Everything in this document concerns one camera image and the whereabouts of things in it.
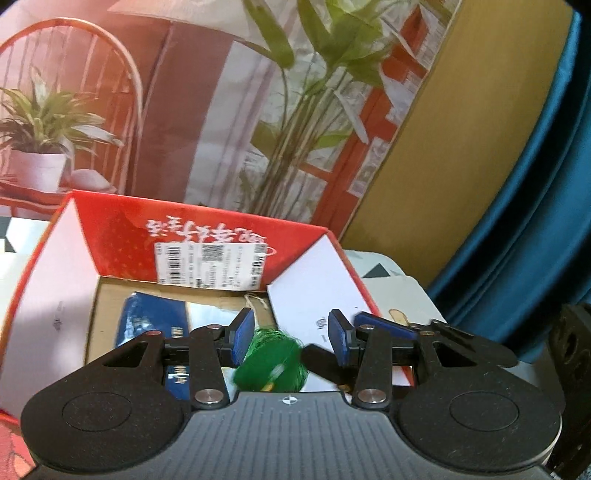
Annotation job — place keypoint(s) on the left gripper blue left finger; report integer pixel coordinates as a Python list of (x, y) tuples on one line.
[(240, 335)]

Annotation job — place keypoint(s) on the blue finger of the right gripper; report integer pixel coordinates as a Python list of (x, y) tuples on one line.
[(394, 329)]

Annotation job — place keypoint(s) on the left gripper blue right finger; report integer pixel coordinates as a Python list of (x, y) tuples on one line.
[(342, 337)]

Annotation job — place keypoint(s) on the green yarn ball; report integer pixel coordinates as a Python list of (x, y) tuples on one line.
[(272, 364)]

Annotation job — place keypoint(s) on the blue cotton pad package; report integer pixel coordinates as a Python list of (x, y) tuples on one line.
[(143, 312)]

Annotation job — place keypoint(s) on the printed living room backdrop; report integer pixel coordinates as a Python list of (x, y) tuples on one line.
[(285, 109)]

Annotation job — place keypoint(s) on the red strawberry cardboard box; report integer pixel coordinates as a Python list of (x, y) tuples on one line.
[(216, 249)]

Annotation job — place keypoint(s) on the teal curtain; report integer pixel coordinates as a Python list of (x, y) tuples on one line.
[(530, 253)]

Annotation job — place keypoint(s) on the wooden wall panel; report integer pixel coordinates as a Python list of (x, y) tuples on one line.
[(464, 134)]

